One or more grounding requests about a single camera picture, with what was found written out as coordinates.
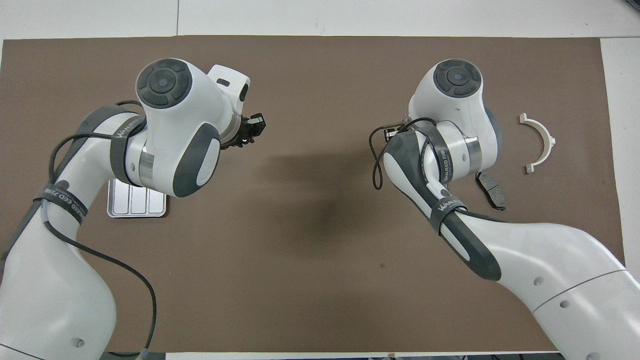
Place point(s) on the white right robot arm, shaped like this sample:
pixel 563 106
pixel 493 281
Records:
pixel 460 125

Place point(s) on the silver metal tray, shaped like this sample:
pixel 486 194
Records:
pixel 135 202

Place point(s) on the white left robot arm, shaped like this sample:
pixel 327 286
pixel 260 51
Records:
pixel 175 125

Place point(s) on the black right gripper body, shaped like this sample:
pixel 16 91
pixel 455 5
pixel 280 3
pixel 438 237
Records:
pixel 394 133

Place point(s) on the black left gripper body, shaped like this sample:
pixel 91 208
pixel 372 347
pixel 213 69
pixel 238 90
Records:
pixel 236 134

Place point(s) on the elongated dark brake pad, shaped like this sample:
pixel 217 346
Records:
pixel 495 195

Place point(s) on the brown table mat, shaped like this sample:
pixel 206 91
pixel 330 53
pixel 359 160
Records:
pixel 325 75

